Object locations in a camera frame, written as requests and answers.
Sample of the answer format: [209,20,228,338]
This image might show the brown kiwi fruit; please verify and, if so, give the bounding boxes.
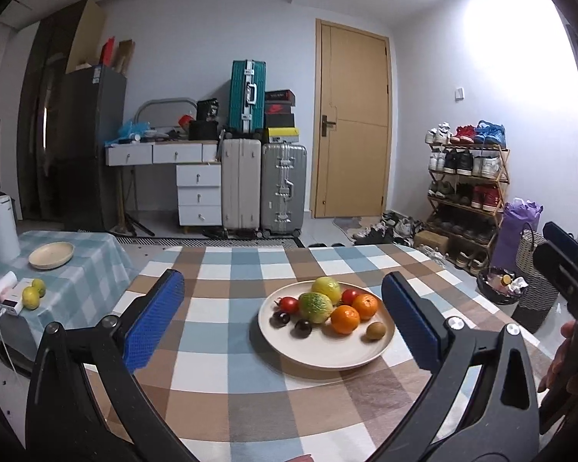
[365,321,387,341]

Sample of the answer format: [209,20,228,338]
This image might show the white small device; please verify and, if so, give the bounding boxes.
[0,271,32,316]

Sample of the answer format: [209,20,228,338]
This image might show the green lime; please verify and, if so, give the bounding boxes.
[31,278,47,298]
[22,286,41,311]

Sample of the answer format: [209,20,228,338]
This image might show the large orange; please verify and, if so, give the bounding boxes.
[330,305,361,336]

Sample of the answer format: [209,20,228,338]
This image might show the wooden door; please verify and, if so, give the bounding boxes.
[311,20,391,218]

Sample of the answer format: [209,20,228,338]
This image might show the silver suitcase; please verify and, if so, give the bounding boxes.
[260,143,307,237]

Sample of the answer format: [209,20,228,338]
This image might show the red tomato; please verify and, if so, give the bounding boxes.
[341,288,362,306]
[277,296,299,315]

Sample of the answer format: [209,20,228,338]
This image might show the purple bag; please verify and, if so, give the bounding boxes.
[491,198,543,271]

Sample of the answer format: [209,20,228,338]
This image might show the dark purple plum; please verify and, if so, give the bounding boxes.
[293,319,312,339]

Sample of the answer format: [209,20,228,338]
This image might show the white drawer desk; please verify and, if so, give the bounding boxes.
[105,141,222,228]

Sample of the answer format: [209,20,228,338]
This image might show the green lime far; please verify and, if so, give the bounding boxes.
[31,278,47,298]

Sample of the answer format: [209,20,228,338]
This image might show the woven checkered basket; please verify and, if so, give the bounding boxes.
[512,222,559,334]

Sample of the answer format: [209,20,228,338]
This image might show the person's right hand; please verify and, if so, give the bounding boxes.
[537,320,578,393]

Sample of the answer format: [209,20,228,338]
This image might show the light blue checked tablecloth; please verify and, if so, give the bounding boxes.
[0,231,136,361]

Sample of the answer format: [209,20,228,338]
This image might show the green lime near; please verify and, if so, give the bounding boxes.
[22,286,41,311]

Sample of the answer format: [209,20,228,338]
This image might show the small cream plate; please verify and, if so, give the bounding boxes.
[28,242,75,270]

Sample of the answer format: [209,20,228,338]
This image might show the dotted floor rug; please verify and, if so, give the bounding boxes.
[116,236,305,248]

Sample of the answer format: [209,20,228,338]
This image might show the teal suitcase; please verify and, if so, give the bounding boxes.
[227,60,267,135]

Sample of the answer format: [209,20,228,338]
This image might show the dark refrigerator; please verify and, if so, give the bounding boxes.
[48,66,127,233]

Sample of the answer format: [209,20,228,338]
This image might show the beige suitcase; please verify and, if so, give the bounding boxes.
[221,139,262,231]

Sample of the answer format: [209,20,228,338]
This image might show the wooden shoe rack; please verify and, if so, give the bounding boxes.
[425,143,509,276]

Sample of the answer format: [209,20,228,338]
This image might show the green-yellow textured melon fruit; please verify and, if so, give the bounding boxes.
[298,292,334,324]

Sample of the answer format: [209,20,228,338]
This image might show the stack of shoe boxes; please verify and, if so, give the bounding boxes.
[263,90,299,144]

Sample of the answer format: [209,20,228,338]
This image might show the yellow-green round melon fruit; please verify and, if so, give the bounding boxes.
[311,276,343,306]

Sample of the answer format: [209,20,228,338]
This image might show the black round basket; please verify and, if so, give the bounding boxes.
[476,267,528,306]

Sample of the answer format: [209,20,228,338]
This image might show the large cream plate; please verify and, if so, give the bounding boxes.
[257,281,402,371]

